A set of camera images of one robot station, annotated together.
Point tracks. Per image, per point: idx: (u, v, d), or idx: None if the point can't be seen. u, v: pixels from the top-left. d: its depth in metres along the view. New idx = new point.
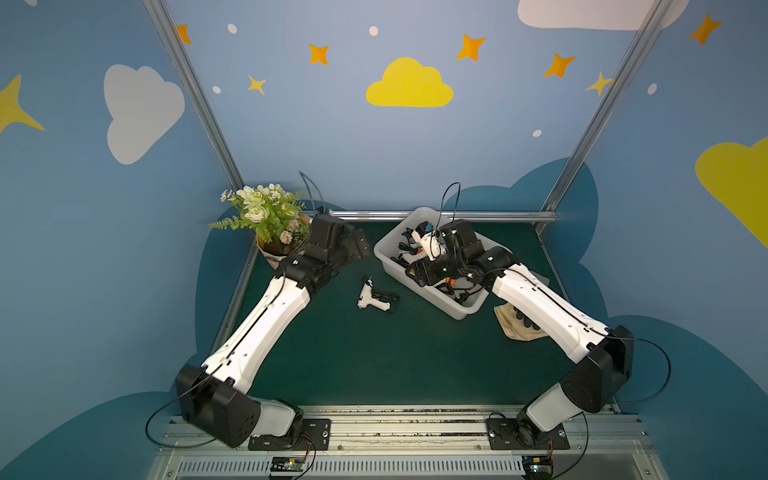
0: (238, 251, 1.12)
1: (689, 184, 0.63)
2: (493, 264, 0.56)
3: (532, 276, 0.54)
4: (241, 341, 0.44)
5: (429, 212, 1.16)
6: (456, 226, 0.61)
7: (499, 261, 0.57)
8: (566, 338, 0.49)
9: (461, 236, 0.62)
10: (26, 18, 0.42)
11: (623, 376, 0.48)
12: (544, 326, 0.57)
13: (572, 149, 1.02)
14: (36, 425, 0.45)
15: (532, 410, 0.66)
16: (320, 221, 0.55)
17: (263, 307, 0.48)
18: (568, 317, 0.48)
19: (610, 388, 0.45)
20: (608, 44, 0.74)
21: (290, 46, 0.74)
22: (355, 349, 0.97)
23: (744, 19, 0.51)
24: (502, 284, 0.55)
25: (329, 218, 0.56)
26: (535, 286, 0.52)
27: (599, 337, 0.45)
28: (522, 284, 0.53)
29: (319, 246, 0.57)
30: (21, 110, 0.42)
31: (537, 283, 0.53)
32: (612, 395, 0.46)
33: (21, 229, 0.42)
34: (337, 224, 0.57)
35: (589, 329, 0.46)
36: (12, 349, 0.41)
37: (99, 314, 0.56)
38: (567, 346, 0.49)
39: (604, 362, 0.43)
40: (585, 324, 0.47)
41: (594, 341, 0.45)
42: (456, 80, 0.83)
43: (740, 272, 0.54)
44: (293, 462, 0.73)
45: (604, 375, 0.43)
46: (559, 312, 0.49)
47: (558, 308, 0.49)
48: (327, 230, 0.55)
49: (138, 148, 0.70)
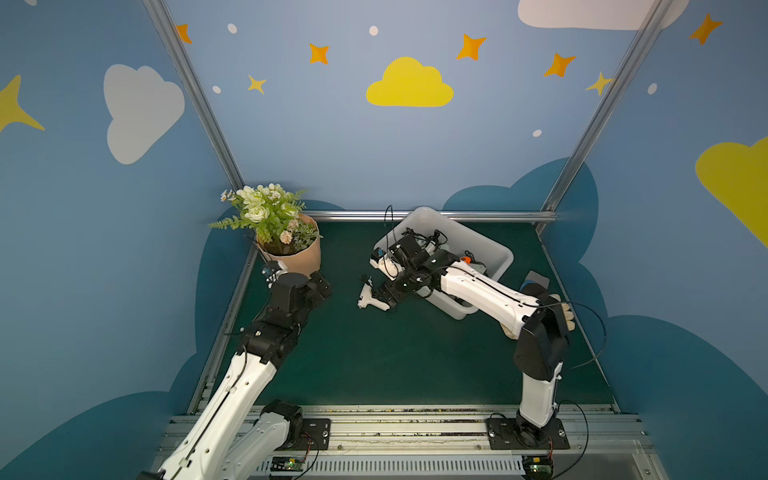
0: (238, 251, 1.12)
1: (689, 184, 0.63)
2: (434, 266, 0.62)
3: (466, 268, 0.60)
4: (200, 436, 0.42)
5: (430, 212, 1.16)
6: (400, 241, 0.69)
7: (438, 261, 0.63)
8: (506, 318, 0.55)
9: (405, 247, 0.69)
10: (26, 16, 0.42)
11: (562, 341, 0.53)
12: (488, 312, 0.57)
13: (572, 149, 1.02)
14: (36, 425, 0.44)
15: (523, 407, 0.67)
16: (279, 285, 0.53)
17: (225, 392, 0.45)
18: (504, 297, 0.54)
19: (554, 357, 0.51)
20: (608, 44, 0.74)
21: (290, 45, 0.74)
22: (355, 349, 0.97)
23: (745, 19, 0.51)
24: (446, 282, 0.62)
25: (289, 279, 0.55)
26: (474, 277, 0.58)
27: (531, 309, 0.51)
28: (462, 276, 0.59)
29: (282, 311, 0.55)
30: (21, 109, 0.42)
31: (476, 274, 0.59)
32: (556, 362, 0.51)
33: (20, 228, 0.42)
34: (298, 284, 0.54)
35: (522, 304, 0.52)
36: (12, 348, 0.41)
37: (99, 314, 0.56)
38: (509, 325, 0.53)
39: (537, 331, 0.48)
40: (518, 299, 0.53)
41: (527, 313, 0.51)
42: (456, 80, 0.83)
43: (740, 272, 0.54)
44: (293, 462, 0.73)
45: (540, 344, 0.48)
46: (496, 295, 0.55)
47: (495, 291, 0.55)
48: (288, 292, 0.52)
49: (138, 148, 0.70)
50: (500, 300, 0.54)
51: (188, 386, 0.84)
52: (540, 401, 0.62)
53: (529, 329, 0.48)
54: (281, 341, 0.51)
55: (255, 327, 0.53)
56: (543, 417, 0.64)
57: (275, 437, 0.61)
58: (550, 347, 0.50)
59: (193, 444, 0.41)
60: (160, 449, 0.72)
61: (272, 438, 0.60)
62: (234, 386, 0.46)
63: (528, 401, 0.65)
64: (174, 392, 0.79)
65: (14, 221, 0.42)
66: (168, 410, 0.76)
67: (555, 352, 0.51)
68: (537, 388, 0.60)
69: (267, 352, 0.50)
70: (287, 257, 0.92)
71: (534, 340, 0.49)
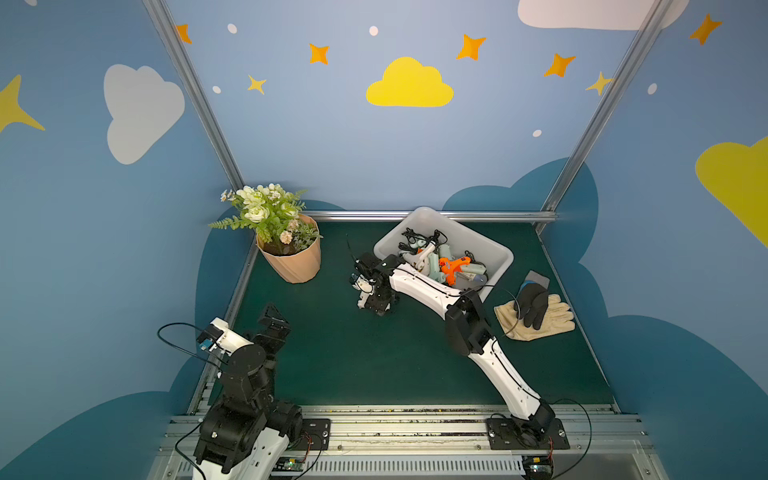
0: (238, 251, 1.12)
1: (689, 184, 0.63)
2: (384, 268, 0.75)
3: (409, 266, 0.74)
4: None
5: (430, 212, 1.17)
6: (361, 258, 0.84)
7: (388, 264, 0.76)
8: (436, 304, 0.68)
9: (366, 261, 0.83)
10: (25, 16, 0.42)
11: (481, 322, 0.66)
12: (424, 302, 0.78)
13: (572, 149, 1.02)
14: (36, 425, 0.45)
15: (504, 396, 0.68)
16: (229, 378, 0.45)
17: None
18: (436, 290, 0.67)
19: (475, 336, 0.65)
20: (609, 44, 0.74)
21: (290, 45, 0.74)
22: (355, 349, 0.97)
23: (746, 19, 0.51)
24: (393, 282, 0.75)
25: (241, 365, 0.47)
26: (413, 275, 0.72)
27: (453, 298, 0.65)
28: (406, 276, 0.72)
29: (240, 398, 0.48)
30: (21, 109, 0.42)
31: (414, 271, 0.73)
32: (478, 339, 0.65)
33: (21, 227, 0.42)
34: (251, 371, 0.46)
35: (448, 295, 0.66)
36: (11, 348, 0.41)
37: (100, 314, 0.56)
38: (438, 309, 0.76)
39: (456, 315, 0.61)
40: (445, 292, 0.66)
41: (451, 301, 0.64)
42: (456, 80, 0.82)
43: (740, 272, 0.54)
44: (293, 463, 0.73)
45: (460, 325, 0.61)
46: (430, 289, 0.68)
47: (428, 286, 0.69)
48: (242, 384, 0.45)
49: (139, 148, 0.70)
50: (432, 292, 0.67)
51: (188, 387, 0.84)
52: (501, 387, 0.69)
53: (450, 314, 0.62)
54: (246, 434, 0.47)
55: (214, 417, 0.47)
56: (520, 407, 0.67)
57: (271, 461, 0.62)
58: (470, 329, 0.63)
59: None
60: (161, 449, 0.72)
61: (271, 461, 0.62)
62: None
63: (503, 394, 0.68)
64: (174, 393, 0.80)
65: (12, 220, 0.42)
66: (168, 410, 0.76)
67: (476, 332, 0.65)
68: (490, 369, 0.68)
69: (231, 452, 0.45)
70: (287, 258, 0.92)
71: (454, 322, 0.62)
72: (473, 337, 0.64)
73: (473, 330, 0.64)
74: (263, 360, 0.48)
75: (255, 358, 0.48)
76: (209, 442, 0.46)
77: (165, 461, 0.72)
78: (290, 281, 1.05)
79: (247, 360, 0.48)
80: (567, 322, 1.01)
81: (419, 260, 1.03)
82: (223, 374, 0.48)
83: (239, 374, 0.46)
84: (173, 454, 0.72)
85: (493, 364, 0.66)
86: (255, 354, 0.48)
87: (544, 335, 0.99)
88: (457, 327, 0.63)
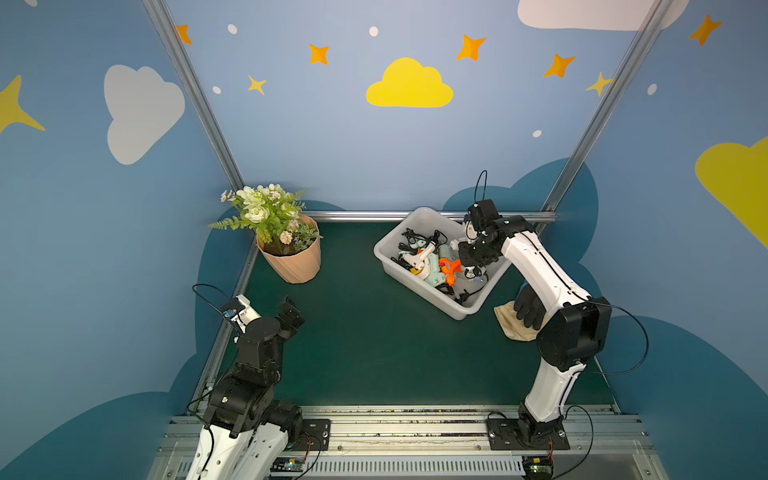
0: (238, 251, 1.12)
1: (688, 185, 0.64)
2: (507, 227, 0.62)
3: (538, 242, 0.59)
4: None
5: (430, 213, 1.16)
6: (479, 201, 0.72)
7: (513, 223, 0.63)
8: (550, 297, 0.54)
9: (483, 208, 0.71)
10: (26, 17, 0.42)
11: (593, 344, 0.52)
12: (536, 289, 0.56)
13: (572, 149, 1.02)
14: (36, 425, 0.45)
15: (530, 400, 0.68)
16: (245, 342, 0.47)
17: (197, 474, 0.43)
18: (555, 277, 0.54)
19: (577, 354, 0.52)
20: (608, 45, 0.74)
21: (291, 45, 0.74)
22: (355, 349, 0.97)
23: (745, 19, 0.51)
24: (508, 244, 0.62)
25: (257, 331, 0.49)
26: (538, 250, 0.58)
27: (578, 299, 0.51)
28: (526, 246, 0.59)
29: (252, 367, 0.50)
30: (21, 110, 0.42)
31: (541, 248, 0.58)
32: (578, 357, 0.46)
33: (22, 227, 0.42)
34: (266, 337, 0.49)
35: (572, 291, 0.52)
36: (13, 349, 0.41)
37: (99, 315, 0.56)
38: (549, 304, 0.55)
39: (574, 319, 0.48)
40: (570, 286, 0.53)
41: (572, 301, 0.51)
42: (456, 80, 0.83)
43: (740, 272, 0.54)
44: (292, 463, 0.73)
45: (571, 330, 0.49)
46: (550, 273, 0.55)
47: (551, 268, 0.55)
48: (257, 349, 0.47)
49: (139, 149, 0.70)
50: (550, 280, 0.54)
51: (188, 387, 0.84)
52: (553, 398, 0.61)
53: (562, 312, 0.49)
54: (254, 402, 0.47)
55: (224, 385, 0.48)
56: (545, 413, 0.64)
57: (270, 456, 0.61)
58: (577, 340, 0.50)
59: None
60: (161, 449, 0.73)
61: (270, 455, 0.61)
62: (205, 467, 0.43)
63: (537, 391, 0.65)
64: (174, 393, 0.80)
65: (12, 220, 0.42)
66: (168, 410, 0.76)
67: (581, 349, 0.52)
68: (550, 380, 0.60)
69: (239, 420, 0.46)
70: (287, 257, 0.92)
71: (566, 327, 0.49)
72: (574, 352, 0.52)
73: (579, 344, 0.51)
74: (278, 329, 0.50)
75: (270, 327, 0.50)
76: (216, 410, 0.46)
77: (165, 461, 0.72)
78: (290, 281, 1.05)
79: (263, 327, 0.50)
80: None
81: (418, 260, 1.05)
82: (239, 339, 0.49)
83: (254, 339, 0.48)
84: (174, 454, 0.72)
85: (560, 381, 0.58)
86: (271, 322, 0.51)
87: None
88: (565, 333, 0.50)
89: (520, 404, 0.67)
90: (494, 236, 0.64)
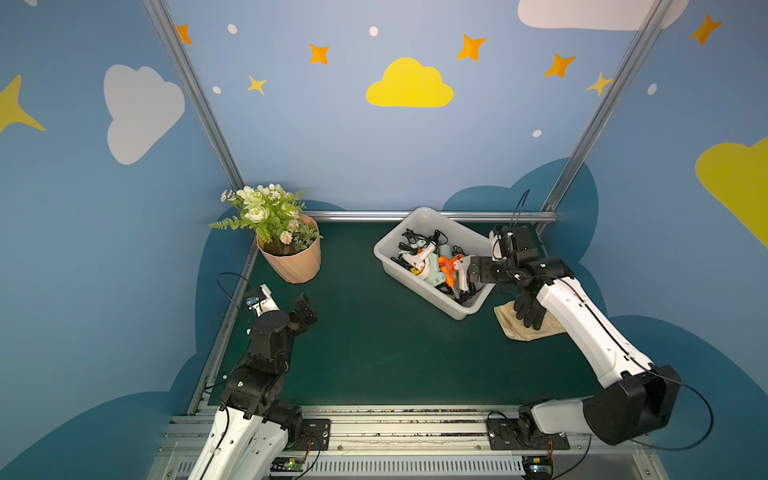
0: (239, 251, 1.05)
1: (687, 185, 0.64)
2: (543, 270, 0.55)
3: (580, 292, 0.52)
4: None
5: (430, 213, 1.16)
6: (514, 231, 0.63)
7: (549, 264, 0.56)
8: (603, 362, 0.46)
9: (518, 240, 0.62)
10: (26, 18, 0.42)
11: (657, 420, 0.44)
12: (583, 350, 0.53)
13: (572, 149, 1.02)
14: (36, 425, 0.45)
15: (540, 410, 0.65)
16: (257, 334, 0.50)
17: (210, 453, 0.45)
18: (610, 340, 0.46)
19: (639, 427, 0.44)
20: (608, 44, 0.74)
21: (290, 45, 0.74)
22: (355, 349, 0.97)
23: (746, 19, 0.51)
24: (548, 291, 0.54)
25: (268, 322, 0.53)
26: (582, 302, 0.51)
27: (638, 368, 0.43)
28: (569, 296, 0.52)
29: (264, 356, 0.53)
30: (21, 110, 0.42)
31: (587, 300, 0.51)
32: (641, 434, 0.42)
33: (22, 227, 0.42)
34: (277, 329, 0.52)
35: (629, 357, 0.44)
36: (13, 348, 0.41)
37: (99, 315, 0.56)
38: (601, 369, 0.47)
39: (639, 394, 0.40)
40: (627, 352, 0.44)
41: (631, 371, 0.43)
42: (456, 80, 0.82)
43: (741, 272, 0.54)
44: (293, 463, 0.73)
45: (635, 406, 0.41)
46: (603, 335, 0.47)
47: (603, 328, 0.47)
48: (268, 341, 0.50)
49: (138, 149, 0.70)
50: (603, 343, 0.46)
51: (188, 387, 0.84)
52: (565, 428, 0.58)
53: (623, 383, 0.41)
54: (267, 390, 0.50)
55: (237, 374, 0.51)
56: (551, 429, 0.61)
57: (269, 455, 0.60)
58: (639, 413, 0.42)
59: None
60: (161, 449, 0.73)
61: (270, 453, 0.60)
62: (218, 446, 0.46)
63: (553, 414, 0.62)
64: (174, 393, 0.80)
65: (12, 219, 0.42)
66: (168, 410, 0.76)
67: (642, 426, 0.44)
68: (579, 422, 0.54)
69: (252, 405, 0.49)
70: (287, 257, 0.92)
71: (632, 403, 0.41)
72: (636, 429, 0.44)
73: (641, 418, 0.42)
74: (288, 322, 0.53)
75: (280, 319, 0.53)
76: (232, 394, 0.50)
77: (166, 461, 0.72)
78: (291, 281, 1.04)
79: (273, 320, 0.53)
80: None
81: (418, 260, 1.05)
82: (251, 330, 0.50)
83: (266, 330, 0.51)
84: (174, 454, 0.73)
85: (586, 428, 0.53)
86: (281, 315, 0.54)
87: (544, 335, 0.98)
88: (627, 407, 0.41)
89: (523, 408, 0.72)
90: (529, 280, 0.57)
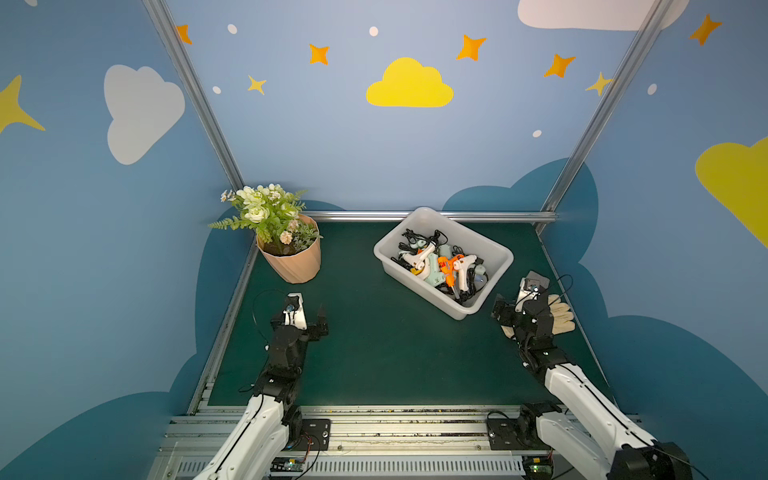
0: (238, 251, 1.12)
1: (687, 185, 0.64)
2: (547, 360, 0.61)
3: (580, 372, 0.58)
4: (228, 455, 0.48)
5: (430, 213, 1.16)
6: (537, 315, 0.65)
7: (556, 356, 0.62)
8: (607, 439, 0.47)
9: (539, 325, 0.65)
10: (26, 18, 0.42)
11: None
12: (591, 429, 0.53)
13: (572, 149, 1.02)
14: (36, 424, 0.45)
15: (548, 423, 0.64)
16: (275, 349, 0.60)
17: (245, 423, 0.53)
18: (608, 415, 0.49)
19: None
20: (608, 45, 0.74)
21: (290, 45, 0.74)
22: (355, 350, 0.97)
23: (746, 19, 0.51)
24: (552, 376, 0.60)
25: (283, 337, 0.62)
26: (583, 383, 0.55)
27: (640, 442, 0.44)
28: (570, 378, 0.57)
29: (283, 364, 0.63)
30: (22, 110, 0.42)
31: (587, 380, 0.56)
32: None
33: (21, 226, 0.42)
34: (291, 342, 0.62)
35: (631, 432, 0.45)
36: (13, 347, 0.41)
37: (98, 316, 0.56)
38: (607, 447, 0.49)
39: (639, 466, 0.41)
40: (627, 426, 0.46)
41: (632, 444, 0.44)
42: (456, 80, 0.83)
43: (741, 272, 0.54)
44: (293, 463, 0.73)
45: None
46: (601, 410, 0.50)
47: (601, 404, 0.50)
48: (285, 353, 0.60)
49: (138, 149, 0.70)
50: (603, 417, 0.49)
51: (188, 387, 0.84)
52: (572, 459, 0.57)
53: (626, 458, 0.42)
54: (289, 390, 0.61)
55: (261, 381, 0.62)
56: (549, 438, 0.64)
57: (272, 451, 0.60)
58: None
59: (218, 463, 0.47)
60: (161, 449, 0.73)
61: (272, 450, 0.60)
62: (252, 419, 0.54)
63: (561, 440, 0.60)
64: (174, 393, 0.80)
65: (12, 218, 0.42)
66: (168, 410, 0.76)
67: None
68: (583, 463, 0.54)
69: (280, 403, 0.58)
70: (287, 258, 0.92)
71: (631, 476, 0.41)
72: None
73: None
74: (298, 333, 0.63)
75: (292, 332, 0.63)
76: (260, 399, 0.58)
77: (165, 461, 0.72)
78: (290, 281, 1.05)
79: (286, 334, 0.63)
80: (567, 322, 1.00)
81: (419, 260, 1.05)
82: (269, 346, 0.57)
83: (283, 345, 0.61)
84: (174, 454, 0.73)
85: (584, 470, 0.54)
86: (292, 329, 0.64)
87: None
88: None
89: (524, 413, 0.70)
90: (536, 368, 0.63)
